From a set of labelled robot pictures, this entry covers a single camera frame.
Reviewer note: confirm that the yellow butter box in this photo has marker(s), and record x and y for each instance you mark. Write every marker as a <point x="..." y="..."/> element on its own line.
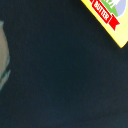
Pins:
<point x="113" y="16"/>

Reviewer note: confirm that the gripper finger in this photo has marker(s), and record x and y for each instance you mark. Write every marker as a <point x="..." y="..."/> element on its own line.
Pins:
<point x="4" y="57"/>

